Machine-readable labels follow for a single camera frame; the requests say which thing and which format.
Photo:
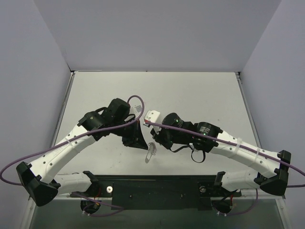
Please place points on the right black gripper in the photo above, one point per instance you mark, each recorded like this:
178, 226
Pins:
163, 137

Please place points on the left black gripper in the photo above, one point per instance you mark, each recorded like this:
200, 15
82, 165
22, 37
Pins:
133, 134

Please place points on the metal key holder plate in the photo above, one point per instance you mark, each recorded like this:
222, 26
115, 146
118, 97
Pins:
150, 152

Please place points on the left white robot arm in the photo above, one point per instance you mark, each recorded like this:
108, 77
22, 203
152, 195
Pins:
41, 177

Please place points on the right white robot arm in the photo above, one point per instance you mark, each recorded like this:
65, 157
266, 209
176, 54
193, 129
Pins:
267, 170

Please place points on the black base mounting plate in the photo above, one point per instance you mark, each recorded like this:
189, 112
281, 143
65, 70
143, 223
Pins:
157, 192

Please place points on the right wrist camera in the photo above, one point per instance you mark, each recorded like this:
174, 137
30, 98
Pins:
152, 116

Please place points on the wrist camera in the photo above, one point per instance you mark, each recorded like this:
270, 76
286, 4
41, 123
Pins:
152, 116
137, 109

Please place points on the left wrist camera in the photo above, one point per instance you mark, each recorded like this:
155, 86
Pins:
137, 109

